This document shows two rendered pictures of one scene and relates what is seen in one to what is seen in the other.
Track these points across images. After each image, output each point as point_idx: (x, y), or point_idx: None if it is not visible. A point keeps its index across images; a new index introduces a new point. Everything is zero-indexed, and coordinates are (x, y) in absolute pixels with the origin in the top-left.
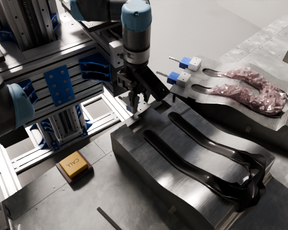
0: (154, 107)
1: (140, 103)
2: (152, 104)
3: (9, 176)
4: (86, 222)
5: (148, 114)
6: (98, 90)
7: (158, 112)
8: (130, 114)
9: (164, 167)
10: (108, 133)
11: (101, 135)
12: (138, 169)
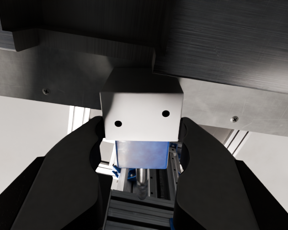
0: (123, 47)
1: (131, 138)
2: (66, 97)
3: None
4: None
5: (267, 18)
6: (118, 201)
7: (117, 3)
8: (71, 116)
9: None
10: (278, 126)
11: None
12: None
